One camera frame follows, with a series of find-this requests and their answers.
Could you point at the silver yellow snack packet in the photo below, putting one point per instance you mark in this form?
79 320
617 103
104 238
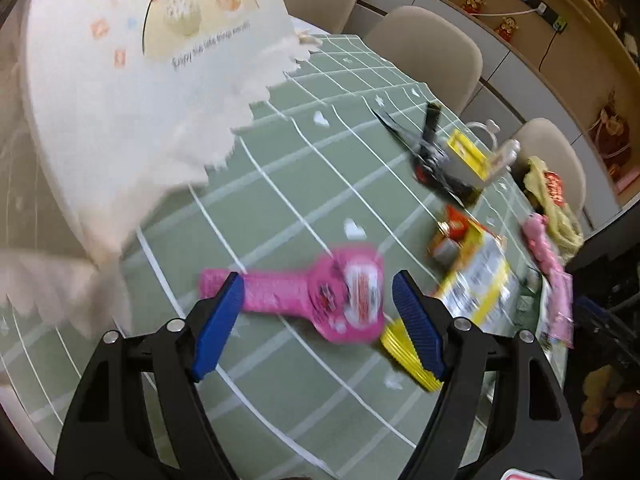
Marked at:
475 280

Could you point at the pink snack packet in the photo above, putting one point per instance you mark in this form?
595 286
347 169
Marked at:
325 295

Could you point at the pink caterpillar toy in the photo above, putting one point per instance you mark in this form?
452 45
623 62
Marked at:
547 255

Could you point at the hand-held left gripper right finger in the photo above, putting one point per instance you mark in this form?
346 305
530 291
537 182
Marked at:
415 325

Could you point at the green checked tablecloth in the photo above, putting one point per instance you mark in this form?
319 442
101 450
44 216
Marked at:
300 185

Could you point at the black snack wrapper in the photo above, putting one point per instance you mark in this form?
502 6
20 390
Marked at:
435 165

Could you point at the purple snack packet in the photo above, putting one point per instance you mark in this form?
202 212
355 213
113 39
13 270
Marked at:
555 312

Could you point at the green charger plug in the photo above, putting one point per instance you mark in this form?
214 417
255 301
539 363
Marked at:
560 22

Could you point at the yellow round lid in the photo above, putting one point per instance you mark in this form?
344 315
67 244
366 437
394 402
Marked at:
407 357

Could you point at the red doll figurine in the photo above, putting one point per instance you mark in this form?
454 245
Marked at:
472 4
507 29

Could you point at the white charger plug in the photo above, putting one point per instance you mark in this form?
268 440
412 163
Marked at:
542 8

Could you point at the golden red snack packet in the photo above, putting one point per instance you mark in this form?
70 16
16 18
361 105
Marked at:
452 230

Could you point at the printed mesh food cover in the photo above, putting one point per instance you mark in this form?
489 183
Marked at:
125 110

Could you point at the wooden wall shelf unit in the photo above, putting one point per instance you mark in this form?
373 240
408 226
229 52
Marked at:
590 55

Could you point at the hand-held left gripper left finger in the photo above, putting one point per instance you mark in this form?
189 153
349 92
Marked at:
217 330

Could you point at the large brown doll ornament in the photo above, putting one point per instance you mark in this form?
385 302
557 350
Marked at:
612 130

